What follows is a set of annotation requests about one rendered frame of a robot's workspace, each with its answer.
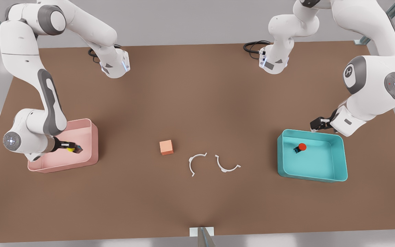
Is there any pink storage box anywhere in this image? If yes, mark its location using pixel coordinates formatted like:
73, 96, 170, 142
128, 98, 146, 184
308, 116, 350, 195
27, 118, 99, 174

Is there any blue storage box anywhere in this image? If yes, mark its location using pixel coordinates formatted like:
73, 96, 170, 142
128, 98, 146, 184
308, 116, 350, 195
277, 129, 348, 183

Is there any orange cube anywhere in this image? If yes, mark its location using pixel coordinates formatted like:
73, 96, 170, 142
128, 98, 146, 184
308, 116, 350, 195
159, 140, 174, 156

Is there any black cable loop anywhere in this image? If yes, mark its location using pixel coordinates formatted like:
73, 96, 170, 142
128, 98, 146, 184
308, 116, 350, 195
243, 40, 272, 61
88, 44, 122, 64

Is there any white curved bracket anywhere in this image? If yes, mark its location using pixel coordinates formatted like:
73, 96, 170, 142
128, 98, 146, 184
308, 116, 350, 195
189, 153, 208, 177
215, 155, 241, 173

